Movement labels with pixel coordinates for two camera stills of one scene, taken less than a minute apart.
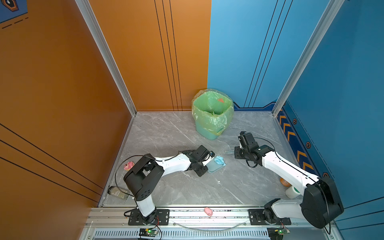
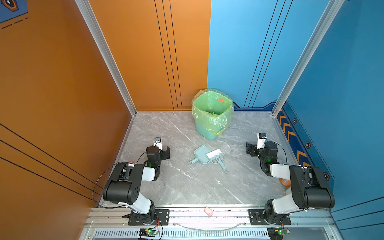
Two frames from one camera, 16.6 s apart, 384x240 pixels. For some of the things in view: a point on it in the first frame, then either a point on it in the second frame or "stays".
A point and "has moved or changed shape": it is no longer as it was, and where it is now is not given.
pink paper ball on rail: [208, 211] stays
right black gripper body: [240, 153] to [255, 152]
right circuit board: [277, 233] stays
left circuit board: [148, 232] stays
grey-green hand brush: [230, 151] to [216, 156]
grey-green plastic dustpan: [212, 166] has moved or changed shape
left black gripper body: [201, 169] to [163, 156]
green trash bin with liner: [212, 111] stays
